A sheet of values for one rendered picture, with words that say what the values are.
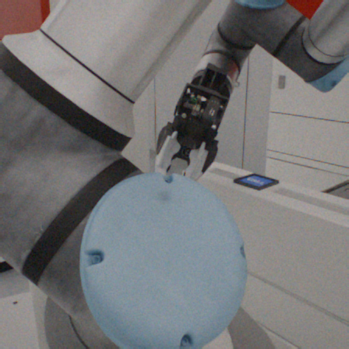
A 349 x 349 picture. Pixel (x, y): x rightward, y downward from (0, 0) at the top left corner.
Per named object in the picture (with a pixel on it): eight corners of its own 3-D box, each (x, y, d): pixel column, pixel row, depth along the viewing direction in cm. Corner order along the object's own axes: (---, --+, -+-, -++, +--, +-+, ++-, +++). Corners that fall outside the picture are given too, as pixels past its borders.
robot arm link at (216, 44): (225, 5, 73) (207, 40, 80) (208, 41, 67) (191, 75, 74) (263, 26, 73) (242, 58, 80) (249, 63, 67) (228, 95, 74)
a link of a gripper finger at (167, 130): (148, 149, 61) (172, 111, 65) (147, 154, 62) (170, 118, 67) (176, 162, 60) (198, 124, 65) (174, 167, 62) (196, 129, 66)
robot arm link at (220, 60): (193, 79, 74) (234, 95, 74) (185, 95, 72) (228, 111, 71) (202, 47, 68) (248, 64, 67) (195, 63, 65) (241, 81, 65)
